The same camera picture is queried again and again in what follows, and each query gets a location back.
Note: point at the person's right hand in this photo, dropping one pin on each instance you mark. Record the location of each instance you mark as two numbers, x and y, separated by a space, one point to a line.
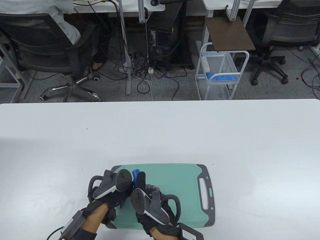
142 178

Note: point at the person's left hand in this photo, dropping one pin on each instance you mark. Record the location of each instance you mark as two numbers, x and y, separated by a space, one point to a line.
115 200

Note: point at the blue plastic scraper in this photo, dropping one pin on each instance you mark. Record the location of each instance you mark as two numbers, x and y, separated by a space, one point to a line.
135 173

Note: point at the person's left forearm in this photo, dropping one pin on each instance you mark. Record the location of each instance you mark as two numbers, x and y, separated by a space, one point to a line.
95 221

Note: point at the person's right forearm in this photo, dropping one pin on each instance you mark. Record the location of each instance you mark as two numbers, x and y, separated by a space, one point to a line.
158 235

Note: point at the green cutting board grey rim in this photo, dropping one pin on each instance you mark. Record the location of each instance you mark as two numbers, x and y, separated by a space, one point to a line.
185 180

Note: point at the blue cloth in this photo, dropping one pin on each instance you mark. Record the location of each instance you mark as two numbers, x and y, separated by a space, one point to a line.
220 77

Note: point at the black computer tower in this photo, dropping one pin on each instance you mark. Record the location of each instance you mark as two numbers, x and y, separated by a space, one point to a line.
160 45

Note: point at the tall aluminium profile upright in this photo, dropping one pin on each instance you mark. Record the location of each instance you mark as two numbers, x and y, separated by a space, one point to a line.
125 37

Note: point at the black mesh chair chrome base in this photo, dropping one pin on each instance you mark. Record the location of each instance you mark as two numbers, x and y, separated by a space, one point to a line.
42 55

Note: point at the brown wooden board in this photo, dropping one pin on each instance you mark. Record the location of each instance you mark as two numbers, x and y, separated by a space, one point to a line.
230 35

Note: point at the white desk with mouse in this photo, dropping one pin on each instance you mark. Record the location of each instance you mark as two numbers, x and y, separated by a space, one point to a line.
105 7

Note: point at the black computer mouse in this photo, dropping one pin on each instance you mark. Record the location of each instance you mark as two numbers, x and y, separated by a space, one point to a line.
155 2

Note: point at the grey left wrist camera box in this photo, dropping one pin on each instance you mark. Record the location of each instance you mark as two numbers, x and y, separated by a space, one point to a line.
73 223

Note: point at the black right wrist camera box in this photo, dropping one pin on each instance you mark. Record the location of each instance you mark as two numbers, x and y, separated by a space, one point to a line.
190 233

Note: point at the white metal frame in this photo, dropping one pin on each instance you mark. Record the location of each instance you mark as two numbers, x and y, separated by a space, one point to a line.
15 77

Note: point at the aluminium profile post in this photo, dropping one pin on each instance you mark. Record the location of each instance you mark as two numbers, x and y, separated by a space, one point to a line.
233 10
248 12
143 12

